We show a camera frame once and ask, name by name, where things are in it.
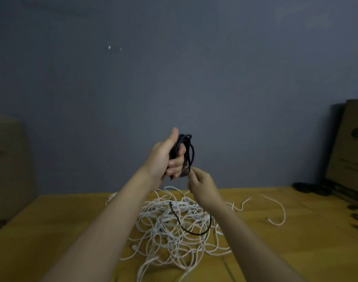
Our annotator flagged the person's right hand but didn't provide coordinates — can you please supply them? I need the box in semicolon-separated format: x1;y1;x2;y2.
187;166;227;213

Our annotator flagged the person's right forearm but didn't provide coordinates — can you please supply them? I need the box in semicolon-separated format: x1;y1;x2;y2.
211;202;306;282

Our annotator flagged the cardboard box with black print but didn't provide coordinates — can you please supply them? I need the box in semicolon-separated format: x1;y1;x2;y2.
325;99;358;204

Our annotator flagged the tangle of white cables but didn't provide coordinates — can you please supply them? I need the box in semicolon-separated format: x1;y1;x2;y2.
105;186;287;282

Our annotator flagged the person's left hand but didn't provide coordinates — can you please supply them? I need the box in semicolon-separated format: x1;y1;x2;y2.
139;127;187;190

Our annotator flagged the person's left forearm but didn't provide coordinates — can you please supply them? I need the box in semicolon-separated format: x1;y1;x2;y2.
41;176;153;282

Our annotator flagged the plain brown cardboard box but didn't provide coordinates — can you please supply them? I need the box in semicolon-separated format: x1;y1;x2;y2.
0;112;39;237

